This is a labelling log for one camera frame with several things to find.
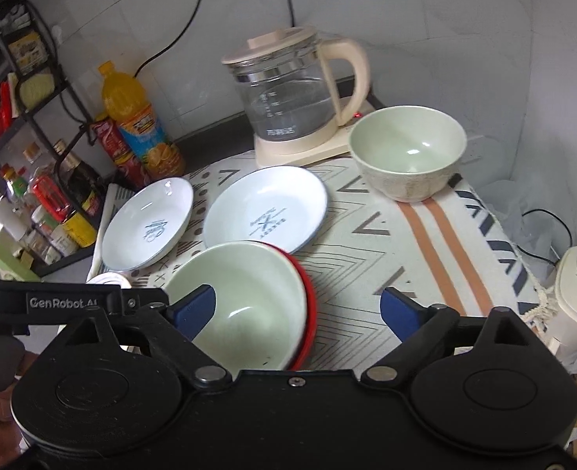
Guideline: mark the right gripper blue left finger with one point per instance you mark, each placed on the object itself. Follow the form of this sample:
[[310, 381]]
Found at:
[[171, 330]]

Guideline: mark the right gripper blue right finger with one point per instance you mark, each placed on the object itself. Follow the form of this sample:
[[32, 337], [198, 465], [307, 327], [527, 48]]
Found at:
[[422, 332]]

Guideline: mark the pale green bowl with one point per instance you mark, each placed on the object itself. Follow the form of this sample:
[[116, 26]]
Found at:
[[407, 153], [261, 306]]

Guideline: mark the white bakery logo plate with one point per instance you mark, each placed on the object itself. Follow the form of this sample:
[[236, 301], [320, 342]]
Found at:
[[283, 206]]

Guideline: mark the person's left hand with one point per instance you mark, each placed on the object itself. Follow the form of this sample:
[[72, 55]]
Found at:
[[10, 435]]

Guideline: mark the green tea box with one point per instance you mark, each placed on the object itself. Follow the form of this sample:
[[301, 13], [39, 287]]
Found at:
[[12, 269]]

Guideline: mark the patterned fringed table mat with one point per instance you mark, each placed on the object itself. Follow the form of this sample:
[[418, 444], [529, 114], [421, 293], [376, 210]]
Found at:
[[446, 250]]

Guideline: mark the white cap jar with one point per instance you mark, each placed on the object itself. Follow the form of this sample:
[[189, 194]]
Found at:
[[54, 232]]

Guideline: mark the white flat plate stack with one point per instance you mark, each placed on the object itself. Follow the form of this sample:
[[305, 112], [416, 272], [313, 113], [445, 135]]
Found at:
[[111, 279]]

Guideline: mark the black metal shelf rack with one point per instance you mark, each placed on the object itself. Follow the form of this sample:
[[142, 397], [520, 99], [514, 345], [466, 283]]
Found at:
[[17, 18]]

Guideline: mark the white blue script plate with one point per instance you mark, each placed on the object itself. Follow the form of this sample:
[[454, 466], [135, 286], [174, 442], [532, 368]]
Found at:
[[148, 226]]

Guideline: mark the lower red drink can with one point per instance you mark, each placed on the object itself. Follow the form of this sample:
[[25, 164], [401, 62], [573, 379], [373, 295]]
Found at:
[[133, 170]]

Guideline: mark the red drink can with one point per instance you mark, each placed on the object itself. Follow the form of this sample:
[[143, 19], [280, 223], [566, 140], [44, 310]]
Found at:
[[133, 170], [107, 133]]

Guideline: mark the cream kettle base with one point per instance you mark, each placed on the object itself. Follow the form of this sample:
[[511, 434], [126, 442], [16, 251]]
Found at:
[[327, 143]]

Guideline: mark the upper red drink can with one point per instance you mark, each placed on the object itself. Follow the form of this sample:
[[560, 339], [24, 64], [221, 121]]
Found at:
[[107, 133]]

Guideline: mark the orange juice bottle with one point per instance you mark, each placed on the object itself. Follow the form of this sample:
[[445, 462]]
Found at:
[[127, 104]]

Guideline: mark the glass electric kettle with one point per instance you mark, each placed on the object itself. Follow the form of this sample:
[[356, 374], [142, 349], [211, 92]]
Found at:
[[287, 86]]

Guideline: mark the soy sauce bottle red handle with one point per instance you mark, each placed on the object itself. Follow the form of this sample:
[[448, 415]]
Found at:
[[69, 193]]

